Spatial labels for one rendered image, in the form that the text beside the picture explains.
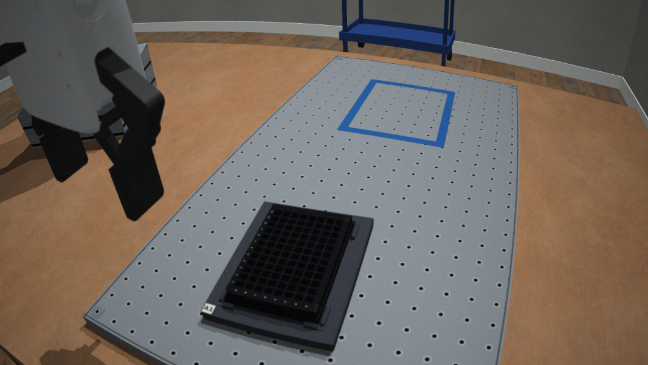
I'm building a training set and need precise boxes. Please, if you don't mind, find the blue tape outline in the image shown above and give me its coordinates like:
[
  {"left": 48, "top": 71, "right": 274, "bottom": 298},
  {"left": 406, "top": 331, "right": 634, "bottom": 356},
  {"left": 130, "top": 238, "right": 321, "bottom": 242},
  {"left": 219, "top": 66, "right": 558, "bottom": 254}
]
[{"left": 337, "top": 79, "right": 455, "bottom": 148}]

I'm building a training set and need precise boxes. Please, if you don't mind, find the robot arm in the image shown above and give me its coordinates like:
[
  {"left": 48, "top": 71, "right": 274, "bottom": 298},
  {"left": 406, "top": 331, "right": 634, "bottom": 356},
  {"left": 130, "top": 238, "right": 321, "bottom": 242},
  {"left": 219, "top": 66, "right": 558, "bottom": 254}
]
[{"left": 0, "top": 42, "right": 27, "bottom": 67}]

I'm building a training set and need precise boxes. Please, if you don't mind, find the grey perforated breadboard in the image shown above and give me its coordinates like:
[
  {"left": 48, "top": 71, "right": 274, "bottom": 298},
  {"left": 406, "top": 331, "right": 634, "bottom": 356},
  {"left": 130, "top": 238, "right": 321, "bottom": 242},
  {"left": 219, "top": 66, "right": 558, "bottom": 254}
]
[{"left": 82, "top": 56, "right": 520, "bottom": 365}]

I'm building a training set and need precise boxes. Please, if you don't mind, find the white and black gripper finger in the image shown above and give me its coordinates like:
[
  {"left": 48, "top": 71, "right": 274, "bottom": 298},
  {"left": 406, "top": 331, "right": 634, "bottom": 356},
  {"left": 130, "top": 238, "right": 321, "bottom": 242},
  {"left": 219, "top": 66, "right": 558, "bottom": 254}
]
[
  {"left": 93, "top": 47, "right": 165, "bottom": 221},
  {"left": 31, "top": 115, "right": 88, "bottom": 183}
]

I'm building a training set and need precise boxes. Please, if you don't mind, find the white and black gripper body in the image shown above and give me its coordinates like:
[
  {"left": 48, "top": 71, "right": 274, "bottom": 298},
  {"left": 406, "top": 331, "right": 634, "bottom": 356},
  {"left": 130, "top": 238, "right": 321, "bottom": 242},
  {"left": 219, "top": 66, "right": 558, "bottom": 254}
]
[{"left": 0, "top": 0, "right": 146, "bottom": 134}]

